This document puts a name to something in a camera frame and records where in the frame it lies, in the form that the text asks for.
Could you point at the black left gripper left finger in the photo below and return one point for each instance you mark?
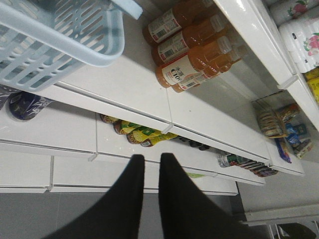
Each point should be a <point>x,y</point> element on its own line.
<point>117,214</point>

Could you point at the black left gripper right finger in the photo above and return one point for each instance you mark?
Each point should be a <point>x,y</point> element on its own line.
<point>187,213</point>

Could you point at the light blue plastic basket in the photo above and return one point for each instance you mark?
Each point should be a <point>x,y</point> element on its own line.
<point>41,41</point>

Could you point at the yellow lemon tea bottle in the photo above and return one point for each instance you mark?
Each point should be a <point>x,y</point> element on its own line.
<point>108,119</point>
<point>154,140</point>
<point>141,134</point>
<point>124,127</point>

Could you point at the white metal shelf unit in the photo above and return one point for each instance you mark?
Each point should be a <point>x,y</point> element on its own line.
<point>67,147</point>

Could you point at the blue sports drink bottle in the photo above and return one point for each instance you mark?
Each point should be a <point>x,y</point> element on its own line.
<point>25,105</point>

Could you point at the orange C100 juice bottle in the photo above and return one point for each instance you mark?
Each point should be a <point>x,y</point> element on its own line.
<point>191,62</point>

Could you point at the orange C100 bottle right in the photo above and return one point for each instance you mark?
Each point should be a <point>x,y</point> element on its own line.
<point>179,16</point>

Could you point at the white peach drink bottle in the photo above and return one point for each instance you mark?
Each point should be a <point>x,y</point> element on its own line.
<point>285,10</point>
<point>301,38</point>

